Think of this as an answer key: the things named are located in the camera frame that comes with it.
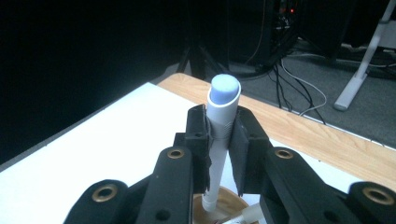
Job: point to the black tripod stand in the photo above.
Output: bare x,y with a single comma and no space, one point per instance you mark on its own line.
197,65

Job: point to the wooden pen holder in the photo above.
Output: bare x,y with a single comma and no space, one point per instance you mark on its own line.
229,203

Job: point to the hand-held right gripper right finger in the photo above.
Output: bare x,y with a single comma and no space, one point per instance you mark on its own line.
286,186

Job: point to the dark equipment rack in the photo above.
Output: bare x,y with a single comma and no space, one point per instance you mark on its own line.
286,18

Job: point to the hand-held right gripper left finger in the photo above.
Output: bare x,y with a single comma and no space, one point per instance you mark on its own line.
174,186

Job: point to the white metal stand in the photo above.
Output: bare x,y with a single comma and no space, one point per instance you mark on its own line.
358,81

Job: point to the white table mat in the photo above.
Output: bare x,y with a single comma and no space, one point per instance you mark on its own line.
109,140

